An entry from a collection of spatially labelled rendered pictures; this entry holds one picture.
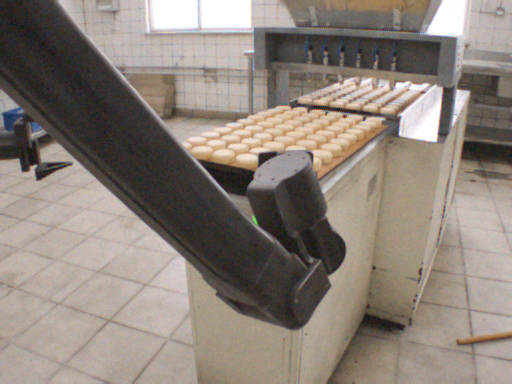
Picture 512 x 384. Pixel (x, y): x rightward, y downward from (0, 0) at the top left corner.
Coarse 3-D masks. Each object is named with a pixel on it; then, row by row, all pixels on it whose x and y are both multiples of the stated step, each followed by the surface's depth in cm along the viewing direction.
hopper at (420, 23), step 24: (288, 0) 150; (312, 0) 145; (336, 0) 141; (360, 0) 137; (384, 0) 133; (408, 0) 129; (432, 0) 127; (312, 24) 152; (336, 24) 148; (360, 24) 144; (384, 24) 139; (408, 24) 135
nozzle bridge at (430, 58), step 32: (256, 32) 156; (288, 32) 150; (320, 32) 144; (352, 32) 138; (384, 32) 133; (416, 32) 136; (256, 64) 160; (288, 64) 158; (320, 64) 155; (352, 64) 151; (384, 64) 145; (416, 64) 139; (448, 64) 127; (448, 96) 139; (448, 128) 143
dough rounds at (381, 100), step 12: (348, 84) 193; (360, 84) 194; (312, 96) 163; (324, 96) 170; (336, 96) 164; (348, 96) 164; (360, 96) 169; (372, 96) 166; (384, 96) 166; (396, 96) 172; (408, 96) 169; (420, 96) 180; (348, 108) 148; (360, 108) 152; (372, 108) 145; (384, 108) 145; (396, 108) 146; (408, 108) 156
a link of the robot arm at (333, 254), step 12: (324, 216) 42; (312, 228) 41; (324, 228) 42; (312, 240) 42; (324, 240) 43; (336, 240) 44; (312, 252) 43; (324, 252) 43; (336, 252) 44; (324, 264) 43; (336, 264) 44
